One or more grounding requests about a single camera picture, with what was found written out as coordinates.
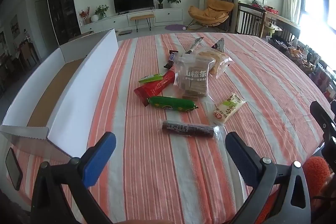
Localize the silver triangular packet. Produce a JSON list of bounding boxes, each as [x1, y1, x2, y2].
[[211, 38, 226, 52]]

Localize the orange fuzzy cushion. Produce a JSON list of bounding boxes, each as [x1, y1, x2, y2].
[[302, 157, 332, 197]]

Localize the red flowers in vase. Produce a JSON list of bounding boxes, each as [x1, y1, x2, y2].
[[79, 7, 91, 24]]

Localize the long dark snack packet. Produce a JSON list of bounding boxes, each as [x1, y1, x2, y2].
[[185, 37, 205, 54]]

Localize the green plant in glass vase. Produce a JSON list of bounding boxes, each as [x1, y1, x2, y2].
[[95, 5, 110, 19]]

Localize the wooden dining chairs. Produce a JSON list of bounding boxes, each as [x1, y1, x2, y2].
[[14, 40, 40, 68]]

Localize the clear bag of brown strips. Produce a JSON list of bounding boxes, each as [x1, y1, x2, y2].
[[173, 54, 216, 102]]

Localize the red snack packet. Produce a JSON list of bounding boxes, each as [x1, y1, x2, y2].
[[134, 70, 176, 106]]

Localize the window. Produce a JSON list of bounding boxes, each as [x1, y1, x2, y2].
[[299, 0, 336, 41]]

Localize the black television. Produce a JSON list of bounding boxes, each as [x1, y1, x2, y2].
[[113, 0, 155, 14]]

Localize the white television cabinet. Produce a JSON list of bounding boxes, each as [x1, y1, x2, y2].
[[80, 8, 183, 33]]

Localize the dark sausage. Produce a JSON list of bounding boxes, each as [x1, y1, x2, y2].
[[159, 119, 224, 139]]

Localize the dark glass display cabinet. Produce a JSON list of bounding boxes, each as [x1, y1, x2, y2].
[[46, 0, 82, 45]]

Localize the orange lounge chair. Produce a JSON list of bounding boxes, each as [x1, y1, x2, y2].
[[188, 0, 235, 30]]

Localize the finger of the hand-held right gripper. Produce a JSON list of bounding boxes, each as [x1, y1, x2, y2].
[[310, 101, 336, 136]]

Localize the orange striped tablecloth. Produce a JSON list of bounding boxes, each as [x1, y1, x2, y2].
[[8, 32, 334, 224]]

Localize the wooden bench with metal legs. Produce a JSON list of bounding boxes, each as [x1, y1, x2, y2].
[[130, 14, 155, 31]]

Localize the dark wooden chair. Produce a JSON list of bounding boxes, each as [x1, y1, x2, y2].
[[235, 2, 267, 37]]

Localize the pile of packaged goods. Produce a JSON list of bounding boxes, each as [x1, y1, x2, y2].
[[273, 38, 336, 102]]

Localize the cream packet with green label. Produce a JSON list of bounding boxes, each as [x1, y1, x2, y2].
[[213, 93, 247, 126]]

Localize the brown chocolate bar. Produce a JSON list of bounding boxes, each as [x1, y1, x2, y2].
[[164, 50, 179, 69]]

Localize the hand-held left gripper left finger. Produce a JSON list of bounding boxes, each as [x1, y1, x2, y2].
[[31, 132, 116, 224]]

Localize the white cardboard box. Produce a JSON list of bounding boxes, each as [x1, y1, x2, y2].
[[0, 29, 119, 161]]

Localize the black smartphone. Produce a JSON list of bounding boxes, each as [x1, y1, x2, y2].
[[5, 147, 24, 191]]

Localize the green and white snack packet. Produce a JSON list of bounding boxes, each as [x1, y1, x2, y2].
[[139, 73, 163, 83]]

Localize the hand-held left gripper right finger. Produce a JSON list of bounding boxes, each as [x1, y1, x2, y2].
[[225, 132, 311, 224]]

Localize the clear bag of bread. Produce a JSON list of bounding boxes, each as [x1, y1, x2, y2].
[[198, 50, 234, 79]]

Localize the green sausage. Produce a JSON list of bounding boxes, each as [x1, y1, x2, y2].
[[146, 96, 199, 112]]

